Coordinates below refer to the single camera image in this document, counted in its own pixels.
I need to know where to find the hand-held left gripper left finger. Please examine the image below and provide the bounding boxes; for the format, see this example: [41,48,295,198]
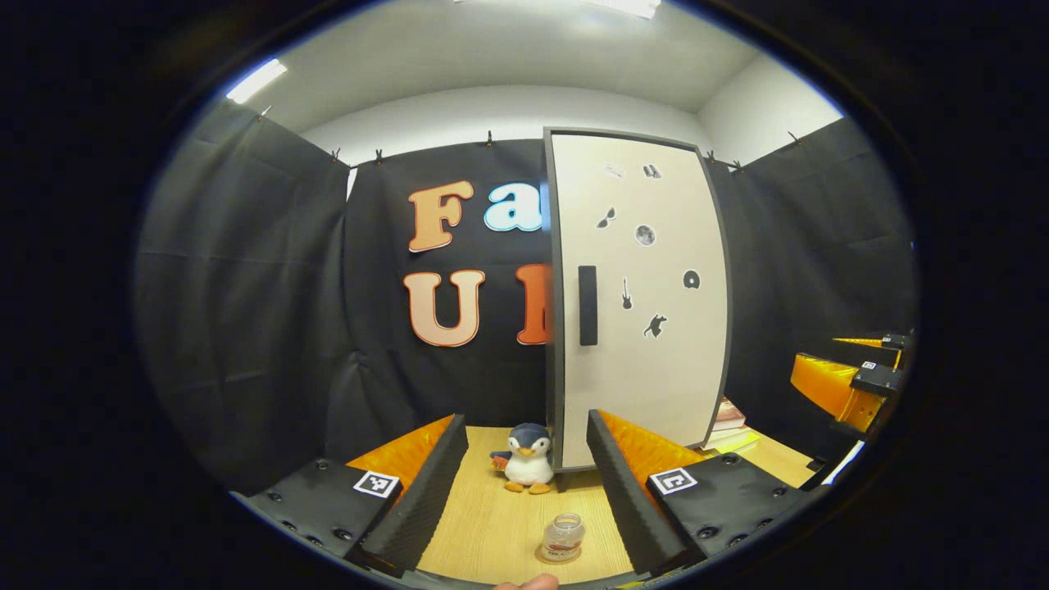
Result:
[236,414,470,574]

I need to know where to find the grey cabinet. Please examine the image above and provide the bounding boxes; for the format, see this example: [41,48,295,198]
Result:
[541,125,735,493]

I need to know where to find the black backdrop cloth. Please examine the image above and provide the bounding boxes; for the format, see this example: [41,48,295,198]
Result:
[135,98,917,492]

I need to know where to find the clear plastic bottle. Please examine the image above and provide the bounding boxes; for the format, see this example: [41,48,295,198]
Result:
[541,513,587,563]

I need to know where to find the penguin plush toy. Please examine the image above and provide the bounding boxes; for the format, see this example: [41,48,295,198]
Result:
[490,423,557,496]

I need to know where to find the ceiling light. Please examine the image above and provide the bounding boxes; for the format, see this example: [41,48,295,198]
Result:
[586,0,661,20]
[225,57,290,106]

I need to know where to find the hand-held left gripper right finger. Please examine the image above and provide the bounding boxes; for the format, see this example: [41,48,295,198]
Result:
[585,409,810,578]

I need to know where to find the stack of books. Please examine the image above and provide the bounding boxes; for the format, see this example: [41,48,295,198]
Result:
[697,397,764,456]

